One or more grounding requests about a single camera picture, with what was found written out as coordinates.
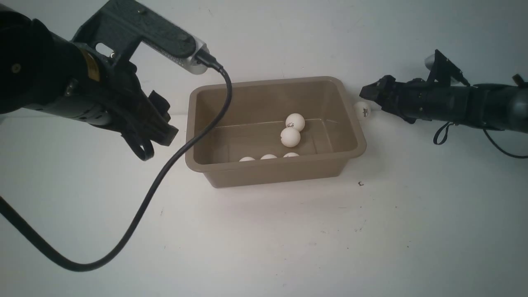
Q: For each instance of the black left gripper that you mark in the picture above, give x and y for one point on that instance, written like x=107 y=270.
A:
x=113 y=99

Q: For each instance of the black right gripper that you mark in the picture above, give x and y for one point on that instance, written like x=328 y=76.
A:
x=416 y=100

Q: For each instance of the white ball table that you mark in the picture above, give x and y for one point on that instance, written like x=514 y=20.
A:
x=246 y=159

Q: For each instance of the white ball with logo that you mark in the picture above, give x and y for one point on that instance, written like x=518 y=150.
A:
x=290 y=137

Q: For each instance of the white ball plain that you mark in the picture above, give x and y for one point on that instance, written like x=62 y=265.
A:
x=291 y=154

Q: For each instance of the tan plastic bin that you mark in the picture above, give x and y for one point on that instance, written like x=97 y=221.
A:
x=253 y=123

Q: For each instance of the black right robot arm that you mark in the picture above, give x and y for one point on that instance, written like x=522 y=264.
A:
x=488 y=106

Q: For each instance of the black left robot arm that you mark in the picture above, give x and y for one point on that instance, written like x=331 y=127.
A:
x=43 y=72

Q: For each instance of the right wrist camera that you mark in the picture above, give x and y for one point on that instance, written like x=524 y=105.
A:
x=443 y=71

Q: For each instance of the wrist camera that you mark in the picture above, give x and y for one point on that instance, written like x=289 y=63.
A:
x=443 y=71
x=122 y=25

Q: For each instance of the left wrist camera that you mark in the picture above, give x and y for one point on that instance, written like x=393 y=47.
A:
x=122 y=25

